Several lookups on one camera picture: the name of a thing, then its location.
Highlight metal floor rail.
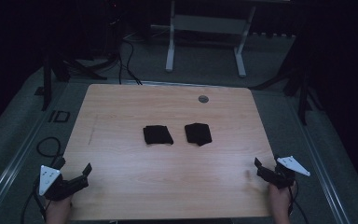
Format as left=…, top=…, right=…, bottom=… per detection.
left=0, top=81, right=73, bottom=224
left=287, top=95, right=352, bottom=224

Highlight black metal stand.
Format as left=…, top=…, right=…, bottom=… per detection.
left=34, top=50, right=108, bottom=112
left=251, top=31, right=324, bottom=126

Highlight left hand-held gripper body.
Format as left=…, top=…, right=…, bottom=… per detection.
left=38, top=164, right=76, bottom=202

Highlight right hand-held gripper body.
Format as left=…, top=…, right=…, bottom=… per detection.
left=272, top=155, right=311, bottom=190

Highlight hand-held gripper cable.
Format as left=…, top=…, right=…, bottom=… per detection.
left=20, top=178, right=48, bottom=224
left=287, top=181, right=310, bottom=224

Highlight black cloth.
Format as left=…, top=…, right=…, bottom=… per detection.
left=184, top=122, right=213, bottom=147
left=142, top=124, right=174, bottom=146

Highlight person's right hand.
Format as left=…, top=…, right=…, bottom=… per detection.
left=268, top=182, right=297, bottom=224

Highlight person's left hand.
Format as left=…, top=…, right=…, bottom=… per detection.
left=45, top=195, right=75, bottom=224

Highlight right hand-held gripper cable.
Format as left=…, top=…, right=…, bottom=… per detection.
left=287, top=181, right=310, bottom=224

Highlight white desk frame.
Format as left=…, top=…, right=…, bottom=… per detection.
left=164, top=0, right=293, bottom=78

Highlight looped black cable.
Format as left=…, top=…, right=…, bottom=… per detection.
left=35, top=136, right=67, bottom=171

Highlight dark equipment tower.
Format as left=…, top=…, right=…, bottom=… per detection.
left=104, top=0, right=126, bottom=63

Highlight left hand-held gripper cable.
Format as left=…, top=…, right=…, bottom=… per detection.
left=20, top=178, right=48, bottom=224

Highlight black cables on floor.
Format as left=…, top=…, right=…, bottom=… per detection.
left=117, top=36, right=144, bottom=86

